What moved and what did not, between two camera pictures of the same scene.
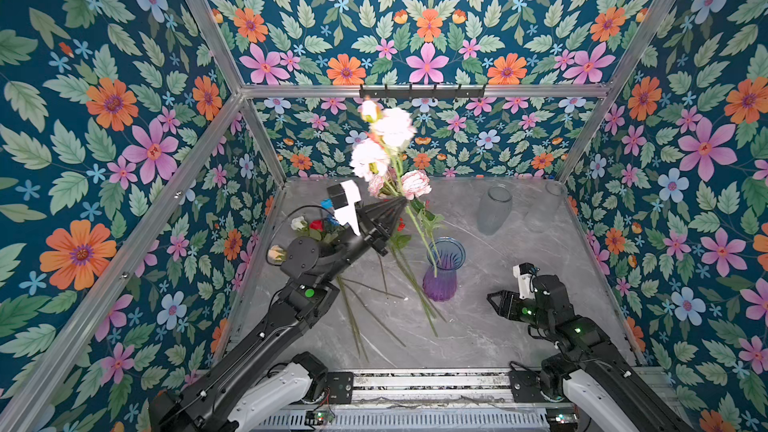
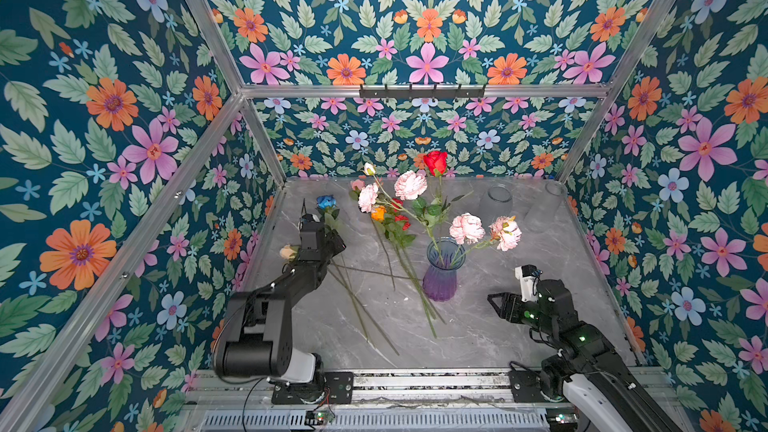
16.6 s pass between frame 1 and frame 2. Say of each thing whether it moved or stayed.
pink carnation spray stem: moved
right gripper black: stayed
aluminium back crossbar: stayed
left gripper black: moved
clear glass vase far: stayed
